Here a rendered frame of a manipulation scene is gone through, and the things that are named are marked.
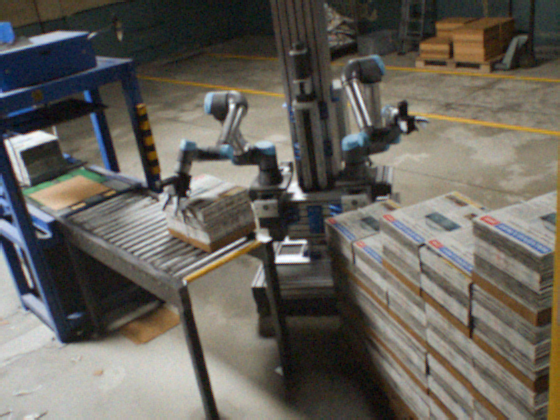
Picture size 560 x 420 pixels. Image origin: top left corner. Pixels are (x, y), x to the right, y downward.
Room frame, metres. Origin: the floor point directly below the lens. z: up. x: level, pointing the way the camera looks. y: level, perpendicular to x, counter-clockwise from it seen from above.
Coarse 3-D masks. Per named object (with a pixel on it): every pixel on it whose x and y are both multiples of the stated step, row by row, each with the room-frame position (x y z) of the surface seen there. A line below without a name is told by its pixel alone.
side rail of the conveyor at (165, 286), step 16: (64, 224) 3.29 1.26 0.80; (80, 240) 3.14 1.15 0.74; (96, 240) 2.99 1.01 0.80; (96, 256) 3.01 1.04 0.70; (112, 256) 2.83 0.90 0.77; (128, 256) 2.74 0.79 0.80; (128, 272) 2.72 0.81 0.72; (144, 272) 2.58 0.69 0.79; (160, 272) 2.52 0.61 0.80; (160, 288) 2.48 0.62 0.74; (176, 288) 2.36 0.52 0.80; (176, 304) 2.39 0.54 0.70
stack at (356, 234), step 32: (352, 224) 2.64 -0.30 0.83; (352, 256) 2.48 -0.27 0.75; (352, 288) 2.52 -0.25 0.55; (384, 288) 2.22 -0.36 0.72; (352, 320) 2.57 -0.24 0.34; (384, 320) 2.23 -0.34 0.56; (416, 320) 1.98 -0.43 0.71; (352, 352) 2.61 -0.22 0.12; (384, 352) 2.26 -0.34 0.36; (416, 352) 1.98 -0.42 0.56; (448, 352) 1.78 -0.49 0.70; (448, 384) 1.79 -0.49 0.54; (416, 416) 2.03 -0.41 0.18
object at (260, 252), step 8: (136, 192) 3.63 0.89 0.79; (144, 192) 3.58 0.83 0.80; (152, 192) 3.56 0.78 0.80; (256, 232) 2.78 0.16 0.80; (264, 240) 2.68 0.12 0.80; (272, 240) 2.69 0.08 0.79; (256, 248) 2.72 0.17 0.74; (264, 248) 2.67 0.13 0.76; (272, 248) 2.68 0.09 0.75; (256, 256) 2.73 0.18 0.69; (264, 256) 2.68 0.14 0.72; (272, 256) 2.68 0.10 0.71
